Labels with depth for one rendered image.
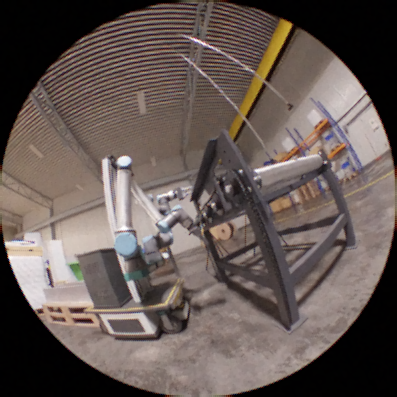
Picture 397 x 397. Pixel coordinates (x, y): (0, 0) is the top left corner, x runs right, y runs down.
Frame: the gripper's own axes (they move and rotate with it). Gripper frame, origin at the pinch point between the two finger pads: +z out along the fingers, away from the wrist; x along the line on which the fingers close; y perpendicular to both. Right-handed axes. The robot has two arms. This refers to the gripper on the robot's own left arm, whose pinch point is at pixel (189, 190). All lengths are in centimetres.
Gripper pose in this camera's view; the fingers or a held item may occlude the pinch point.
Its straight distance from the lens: 146.1
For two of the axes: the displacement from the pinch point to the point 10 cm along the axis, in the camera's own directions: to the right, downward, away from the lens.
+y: -1.5, 3.2, 9.4
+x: 3.5, 9.0, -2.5
